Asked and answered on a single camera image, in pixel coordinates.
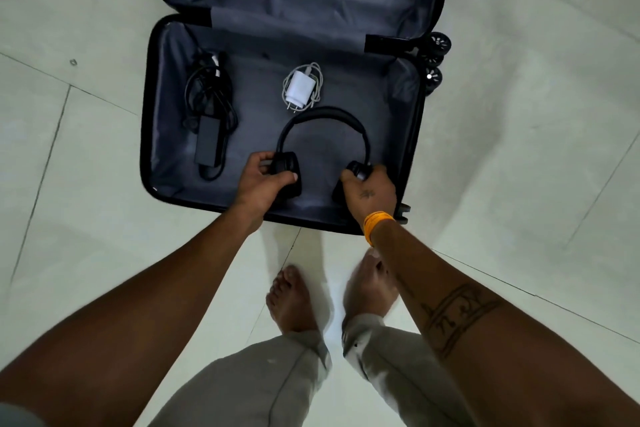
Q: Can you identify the person's trouser leg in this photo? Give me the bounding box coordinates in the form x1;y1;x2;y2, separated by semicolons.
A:
342;315;476;427
148;331;333;427

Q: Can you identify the person's left foot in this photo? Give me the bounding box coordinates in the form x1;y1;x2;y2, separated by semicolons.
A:
266;266;321;334

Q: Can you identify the black over-ear headphones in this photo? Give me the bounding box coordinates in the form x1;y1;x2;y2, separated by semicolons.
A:
270;106;374;206

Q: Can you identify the person's right hand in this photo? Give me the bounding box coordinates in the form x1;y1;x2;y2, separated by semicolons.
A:
341;164;398;229

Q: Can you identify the person's right trouser leg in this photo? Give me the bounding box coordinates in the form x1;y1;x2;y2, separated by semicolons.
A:
342;315;476;427

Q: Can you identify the black laptop power adapter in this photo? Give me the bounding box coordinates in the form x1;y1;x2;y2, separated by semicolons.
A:
183;50;239;181

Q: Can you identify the white phone charger with cable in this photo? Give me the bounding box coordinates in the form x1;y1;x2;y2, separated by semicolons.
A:
282;62;324;113

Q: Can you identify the person's right foot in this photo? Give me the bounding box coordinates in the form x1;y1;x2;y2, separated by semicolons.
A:
343;249;400;319

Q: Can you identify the person's left forearm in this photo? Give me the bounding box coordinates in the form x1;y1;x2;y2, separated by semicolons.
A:
0;205;261;427

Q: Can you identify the person's right forearm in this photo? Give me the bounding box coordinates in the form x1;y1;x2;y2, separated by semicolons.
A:
371;220;640;427

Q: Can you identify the black open suitcase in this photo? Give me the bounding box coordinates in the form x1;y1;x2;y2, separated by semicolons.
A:
139;0;463;236

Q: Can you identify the orange wristband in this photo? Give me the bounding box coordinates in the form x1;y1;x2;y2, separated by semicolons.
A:
363;211;396;247

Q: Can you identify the person's left trouser leg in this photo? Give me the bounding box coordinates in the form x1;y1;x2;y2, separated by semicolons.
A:
148;331;333;427

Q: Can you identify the person's left hand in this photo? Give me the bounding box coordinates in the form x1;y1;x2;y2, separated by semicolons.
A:
233;151;299;234

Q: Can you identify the person's foot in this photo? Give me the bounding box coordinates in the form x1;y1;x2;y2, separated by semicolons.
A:
266;266;321;334
343;249;400;319

